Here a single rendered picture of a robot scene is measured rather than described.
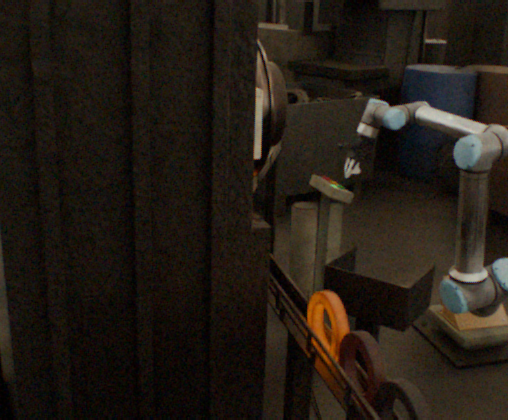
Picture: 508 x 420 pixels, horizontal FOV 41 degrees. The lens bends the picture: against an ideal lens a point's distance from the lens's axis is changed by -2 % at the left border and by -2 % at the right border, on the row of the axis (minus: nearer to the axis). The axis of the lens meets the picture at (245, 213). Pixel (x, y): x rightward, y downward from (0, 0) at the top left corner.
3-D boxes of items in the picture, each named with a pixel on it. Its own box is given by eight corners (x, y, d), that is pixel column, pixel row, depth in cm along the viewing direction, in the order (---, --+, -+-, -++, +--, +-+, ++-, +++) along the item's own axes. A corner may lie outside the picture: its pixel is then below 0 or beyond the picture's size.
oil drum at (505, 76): (479, 182, 558) (494, 72, 529) (437, 164, 610) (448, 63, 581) (535, 177, 577) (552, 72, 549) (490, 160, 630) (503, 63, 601)
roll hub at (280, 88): (244, 55, 233) (240, 134, 243) (276, 70, 208) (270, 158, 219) (260, 55, 235) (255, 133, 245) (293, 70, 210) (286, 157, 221)
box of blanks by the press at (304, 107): (263, 217, 459) (267, 102, 434) (198, 186, 523) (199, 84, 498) (373, 194, 516) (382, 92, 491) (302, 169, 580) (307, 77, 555)
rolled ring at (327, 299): (357, 337, 162) (344, 339, 161) (335, 375, 175) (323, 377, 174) (331, 275, 173) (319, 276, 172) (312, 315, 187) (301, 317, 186)
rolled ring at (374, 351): (357, 314, 162) (344, 315, 161) (394, 364, 147) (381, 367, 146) (344, 373, 171) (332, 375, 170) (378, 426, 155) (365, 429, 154)
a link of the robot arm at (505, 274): (512, 299, 290) (535, 284, 275) (481, 310, 284) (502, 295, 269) (495, 268, 296) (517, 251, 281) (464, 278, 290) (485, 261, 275)
